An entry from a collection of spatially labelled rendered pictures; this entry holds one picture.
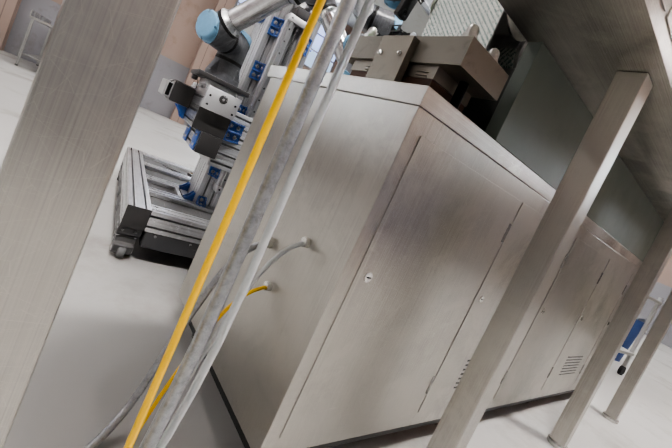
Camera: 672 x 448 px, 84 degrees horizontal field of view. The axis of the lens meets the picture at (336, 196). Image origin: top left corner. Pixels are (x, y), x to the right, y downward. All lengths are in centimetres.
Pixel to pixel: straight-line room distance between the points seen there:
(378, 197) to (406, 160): 9
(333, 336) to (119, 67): 64
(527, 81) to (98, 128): 87
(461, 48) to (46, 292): 73
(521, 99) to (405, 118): 35
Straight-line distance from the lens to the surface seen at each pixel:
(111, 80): 31
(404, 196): 75
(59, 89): 31
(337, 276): 73
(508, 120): 97
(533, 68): 100
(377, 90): 81
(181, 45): 1016
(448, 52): 83
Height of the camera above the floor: 70
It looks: 5 degrees down
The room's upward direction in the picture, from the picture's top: 24 degrees clockwise
